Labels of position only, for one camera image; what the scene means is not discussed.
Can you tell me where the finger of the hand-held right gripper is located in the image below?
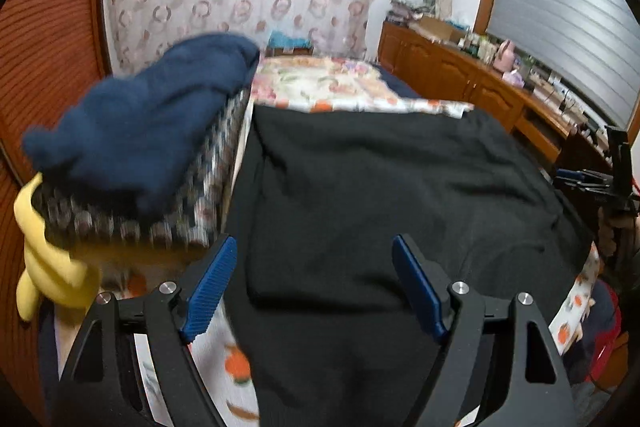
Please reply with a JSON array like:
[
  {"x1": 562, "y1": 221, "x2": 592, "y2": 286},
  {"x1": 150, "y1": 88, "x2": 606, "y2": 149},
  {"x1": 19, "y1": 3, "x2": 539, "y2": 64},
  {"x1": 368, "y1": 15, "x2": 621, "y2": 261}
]
[
  {"x1": 554, "y1": 168, "x2": 608, "y2": 184},
  {"x1": 575, "y1": 183, "x2": 621, "y2": 198}
]

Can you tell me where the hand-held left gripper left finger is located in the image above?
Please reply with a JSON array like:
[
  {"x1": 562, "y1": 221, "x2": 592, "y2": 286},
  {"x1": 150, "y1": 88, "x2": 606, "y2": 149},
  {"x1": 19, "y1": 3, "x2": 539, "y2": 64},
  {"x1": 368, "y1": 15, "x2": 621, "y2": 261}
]
[{"x1": 52, "y1": 234, "x2": 238, "y2": 427}]

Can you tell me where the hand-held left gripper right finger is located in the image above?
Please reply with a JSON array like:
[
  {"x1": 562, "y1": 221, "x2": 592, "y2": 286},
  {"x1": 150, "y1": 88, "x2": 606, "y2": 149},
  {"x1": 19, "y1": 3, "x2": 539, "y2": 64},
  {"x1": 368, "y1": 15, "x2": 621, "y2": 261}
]
[{"x1": 391, "y1": 234, "x2": 573, "y2": 427}]

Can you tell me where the black printed t-shirt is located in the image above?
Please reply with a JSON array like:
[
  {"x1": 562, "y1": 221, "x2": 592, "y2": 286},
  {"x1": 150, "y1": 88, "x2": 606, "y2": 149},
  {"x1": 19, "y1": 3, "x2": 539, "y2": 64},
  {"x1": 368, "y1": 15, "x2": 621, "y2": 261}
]
[{"x1": 220, "y1": 104, "x2": 597, "y2": 427}]

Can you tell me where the patterned pillow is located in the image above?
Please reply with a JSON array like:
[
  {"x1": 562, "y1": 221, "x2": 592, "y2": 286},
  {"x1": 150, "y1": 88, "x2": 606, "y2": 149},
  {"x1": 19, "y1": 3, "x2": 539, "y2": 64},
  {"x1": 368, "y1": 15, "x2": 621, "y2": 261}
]
[{"x1": 40, "y1": 89, "x2": 251, "y2": 254}]

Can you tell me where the grey window blind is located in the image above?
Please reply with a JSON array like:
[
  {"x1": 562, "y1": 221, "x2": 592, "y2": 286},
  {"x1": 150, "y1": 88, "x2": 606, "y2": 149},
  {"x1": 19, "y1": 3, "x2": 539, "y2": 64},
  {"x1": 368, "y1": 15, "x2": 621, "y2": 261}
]
[{"x1": 487, "y1": 0, "x2": 640, "y2": 128}]

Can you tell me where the wooden sideboard cabinet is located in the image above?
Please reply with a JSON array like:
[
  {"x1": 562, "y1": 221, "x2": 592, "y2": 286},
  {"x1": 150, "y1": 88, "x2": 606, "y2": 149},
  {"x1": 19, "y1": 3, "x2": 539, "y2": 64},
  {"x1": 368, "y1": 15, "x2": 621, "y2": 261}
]
[{"x1": 377, "y1": 21, "x2": 616, "y2": 178}]

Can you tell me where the yellow plush toy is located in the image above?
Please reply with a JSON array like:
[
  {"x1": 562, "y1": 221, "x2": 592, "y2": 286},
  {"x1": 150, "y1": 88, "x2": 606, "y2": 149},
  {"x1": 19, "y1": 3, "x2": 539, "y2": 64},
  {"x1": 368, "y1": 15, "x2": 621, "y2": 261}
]
[{"x1": 14, "y1": 173, "x2": 102, "y2": 323}]

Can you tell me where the navy fleece cloth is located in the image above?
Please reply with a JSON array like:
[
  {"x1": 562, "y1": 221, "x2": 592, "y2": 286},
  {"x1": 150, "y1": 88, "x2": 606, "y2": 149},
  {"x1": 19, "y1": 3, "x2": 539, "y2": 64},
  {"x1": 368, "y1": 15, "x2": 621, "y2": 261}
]
[{"x1": 22, "y1": 33, "x2": 261, "y2": 220}]

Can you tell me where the navy blanket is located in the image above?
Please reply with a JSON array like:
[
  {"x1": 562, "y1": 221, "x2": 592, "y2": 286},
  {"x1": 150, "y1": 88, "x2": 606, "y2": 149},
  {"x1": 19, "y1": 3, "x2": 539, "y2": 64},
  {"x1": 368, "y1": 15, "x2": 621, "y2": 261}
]
[{"x1": 377, "y1": 64, "x2": 423, "y2": 100}]

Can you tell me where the open cardboard box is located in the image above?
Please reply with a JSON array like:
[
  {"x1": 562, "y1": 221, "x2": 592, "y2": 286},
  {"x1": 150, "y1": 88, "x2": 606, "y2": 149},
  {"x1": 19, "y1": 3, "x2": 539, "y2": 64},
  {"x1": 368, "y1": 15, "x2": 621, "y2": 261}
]
[{"x1": 410, "y1": 16, "x2": 467, "y2": 44}]

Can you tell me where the floral bed sheet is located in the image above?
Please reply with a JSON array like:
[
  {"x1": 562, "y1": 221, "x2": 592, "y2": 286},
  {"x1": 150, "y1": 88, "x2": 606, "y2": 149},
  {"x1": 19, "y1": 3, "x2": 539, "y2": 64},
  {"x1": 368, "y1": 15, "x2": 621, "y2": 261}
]
[{"x1": 135, "y1": 56, "x2": 602, "y2": 427}]

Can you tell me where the stack of folded fabrics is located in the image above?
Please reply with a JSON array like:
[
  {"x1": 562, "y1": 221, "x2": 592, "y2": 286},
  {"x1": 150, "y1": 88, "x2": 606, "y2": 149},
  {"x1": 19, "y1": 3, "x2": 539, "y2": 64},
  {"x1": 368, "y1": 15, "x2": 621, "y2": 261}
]
[{"x1": 389, "y1": 0, "x2": 426, "y2": 26}]

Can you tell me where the cardboard box with blue cloth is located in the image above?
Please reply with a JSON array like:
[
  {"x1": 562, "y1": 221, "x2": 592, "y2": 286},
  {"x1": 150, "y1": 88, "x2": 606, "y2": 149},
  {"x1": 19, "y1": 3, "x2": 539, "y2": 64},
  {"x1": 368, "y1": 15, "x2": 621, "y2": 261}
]
[{"x1": 267, "y1": 31, "x2": 315, "y2": 56}]

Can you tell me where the wooden louvered wardrobe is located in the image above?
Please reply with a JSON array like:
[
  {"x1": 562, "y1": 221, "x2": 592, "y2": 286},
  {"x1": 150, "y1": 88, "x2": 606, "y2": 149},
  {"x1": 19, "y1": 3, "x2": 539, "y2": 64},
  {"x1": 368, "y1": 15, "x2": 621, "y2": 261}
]
[{"x1": 0, "y1": 0, "x2": 113, "y2": 427}]

